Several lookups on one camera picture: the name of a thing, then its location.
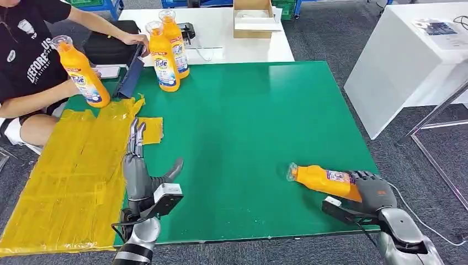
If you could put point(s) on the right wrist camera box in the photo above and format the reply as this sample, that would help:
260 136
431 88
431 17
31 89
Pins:
340 212

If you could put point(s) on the pale phone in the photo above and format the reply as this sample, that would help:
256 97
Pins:
109 72

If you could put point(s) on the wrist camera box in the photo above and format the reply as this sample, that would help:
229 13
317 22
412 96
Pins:
167 199
340 212

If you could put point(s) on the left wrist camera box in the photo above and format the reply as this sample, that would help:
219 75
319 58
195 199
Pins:
167 199

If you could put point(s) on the white desk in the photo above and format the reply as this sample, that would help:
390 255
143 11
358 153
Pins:
396 66

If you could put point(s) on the metal frame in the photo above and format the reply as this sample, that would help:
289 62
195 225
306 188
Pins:
429 122

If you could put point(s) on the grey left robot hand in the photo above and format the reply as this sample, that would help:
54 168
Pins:
137 179

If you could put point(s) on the yellow sheet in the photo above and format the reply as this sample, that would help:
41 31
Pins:
73 183

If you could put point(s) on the dark tablet with blue cover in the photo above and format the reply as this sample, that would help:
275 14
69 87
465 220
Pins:
128 78

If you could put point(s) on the clear plastic bag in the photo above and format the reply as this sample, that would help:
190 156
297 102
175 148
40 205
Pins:
254 14

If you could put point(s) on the person's left hand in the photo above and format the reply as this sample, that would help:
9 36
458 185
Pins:
135 39

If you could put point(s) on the person's right hand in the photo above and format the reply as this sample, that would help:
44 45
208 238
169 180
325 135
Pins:
97 73

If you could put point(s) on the black handheld device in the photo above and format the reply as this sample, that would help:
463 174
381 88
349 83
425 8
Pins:
188 32

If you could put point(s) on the open cardboard box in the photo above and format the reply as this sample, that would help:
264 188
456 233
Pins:
254 25

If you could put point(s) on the green mat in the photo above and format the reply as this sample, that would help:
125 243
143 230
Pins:
248 128

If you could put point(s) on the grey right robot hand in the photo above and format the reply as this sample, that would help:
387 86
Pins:
376 192

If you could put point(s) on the person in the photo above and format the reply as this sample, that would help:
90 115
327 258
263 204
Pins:
29 55

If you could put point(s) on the green crate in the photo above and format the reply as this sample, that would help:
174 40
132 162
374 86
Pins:
287 8

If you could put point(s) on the black bag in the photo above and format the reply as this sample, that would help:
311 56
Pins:
108 44

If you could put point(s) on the blue printed sheet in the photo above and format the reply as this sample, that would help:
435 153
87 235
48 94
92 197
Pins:
440 28

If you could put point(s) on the blue crate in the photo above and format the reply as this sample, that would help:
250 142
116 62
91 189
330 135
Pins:
106 6

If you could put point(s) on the orange detergent bottle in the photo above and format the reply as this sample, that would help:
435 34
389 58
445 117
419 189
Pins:
82 77
325 181
164 62
179 44

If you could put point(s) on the white table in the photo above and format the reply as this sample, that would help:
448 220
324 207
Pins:
234 40

